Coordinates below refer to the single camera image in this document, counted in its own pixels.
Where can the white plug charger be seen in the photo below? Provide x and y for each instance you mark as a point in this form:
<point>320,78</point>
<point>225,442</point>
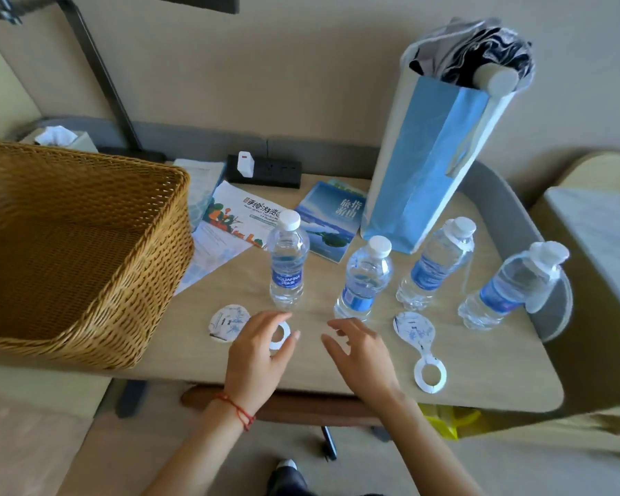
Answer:
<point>245,165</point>

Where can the illustrated map leaflet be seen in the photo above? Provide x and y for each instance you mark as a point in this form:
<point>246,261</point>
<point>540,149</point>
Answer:
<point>237,211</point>

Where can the person's left leg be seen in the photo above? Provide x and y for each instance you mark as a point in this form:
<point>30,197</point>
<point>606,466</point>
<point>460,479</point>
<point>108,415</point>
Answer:
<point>286,484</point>

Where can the woven wicker basket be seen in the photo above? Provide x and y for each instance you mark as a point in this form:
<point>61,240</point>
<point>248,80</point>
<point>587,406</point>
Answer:
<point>57,263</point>

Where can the clear plastic water bottle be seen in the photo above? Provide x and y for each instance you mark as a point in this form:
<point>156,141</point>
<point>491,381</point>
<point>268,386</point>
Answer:
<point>429,273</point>
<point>361,294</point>
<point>288,278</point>
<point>501,296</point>

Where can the person's right hand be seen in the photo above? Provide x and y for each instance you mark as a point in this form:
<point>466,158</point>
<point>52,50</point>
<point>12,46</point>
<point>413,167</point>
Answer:
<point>367,366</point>

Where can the green leaflet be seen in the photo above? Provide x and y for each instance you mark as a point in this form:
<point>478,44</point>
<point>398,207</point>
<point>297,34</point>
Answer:
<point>351,186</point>

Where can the beige tissue box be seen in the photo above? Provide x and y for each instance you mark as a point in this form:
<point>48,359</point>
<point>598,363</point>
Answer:
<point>80,141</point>

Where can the black power strip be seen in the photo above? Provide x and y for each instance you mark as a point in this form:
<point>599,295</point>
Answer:
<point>274,170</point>

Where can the light wooden table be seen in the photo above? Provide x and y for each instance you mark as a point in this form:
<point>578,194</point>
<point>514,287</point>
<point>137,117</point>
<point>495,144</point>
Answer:
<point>496,371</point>

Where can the black white folded umbrella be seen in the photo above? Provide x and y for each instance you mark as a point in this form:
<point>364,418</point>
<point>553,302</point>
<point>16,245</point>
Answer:
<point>496,79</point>

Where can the blue landscape booklet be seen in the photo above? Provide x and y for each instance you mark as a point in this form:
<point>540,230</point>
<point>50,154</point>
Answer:
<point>330,211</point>

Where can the yellow plastic bag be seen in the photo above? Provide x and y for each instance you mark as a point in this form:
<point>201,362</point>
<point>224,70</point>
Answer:
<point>444,420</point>

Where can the blue paper gift bag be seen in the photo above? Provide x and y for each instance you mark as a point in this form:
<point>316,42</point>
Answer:
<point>418,175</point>

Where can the person's left shoe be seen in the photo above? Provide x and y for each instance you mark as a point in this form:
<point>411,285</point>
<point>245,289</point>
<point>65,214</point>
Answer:
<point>288,463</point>

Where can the person's right forearm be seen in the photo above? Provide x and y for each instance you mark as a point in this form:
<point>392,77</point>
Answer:
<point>423,454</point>

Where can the person's left forearm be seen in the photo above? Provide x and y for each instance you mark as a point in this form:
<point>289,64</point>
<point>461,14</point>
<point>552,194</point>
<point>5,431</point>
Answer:
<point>196,459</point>

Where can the grey padded table surround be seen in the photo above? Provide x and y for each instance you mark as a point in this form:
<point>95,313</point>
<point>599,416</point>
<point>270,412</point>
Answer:
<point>496,191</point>

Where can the white card blue border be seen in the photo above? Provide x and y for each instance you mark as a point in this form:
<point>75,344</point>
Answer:
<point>201,185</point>

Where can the person's left hand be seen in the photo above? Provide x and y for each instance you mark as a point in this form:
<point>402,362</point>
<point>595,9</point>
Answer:
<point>248,366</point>

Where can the dark metal desk lamp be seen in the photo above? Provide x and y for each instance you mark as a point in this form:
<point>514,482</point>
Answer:
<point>98,72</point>

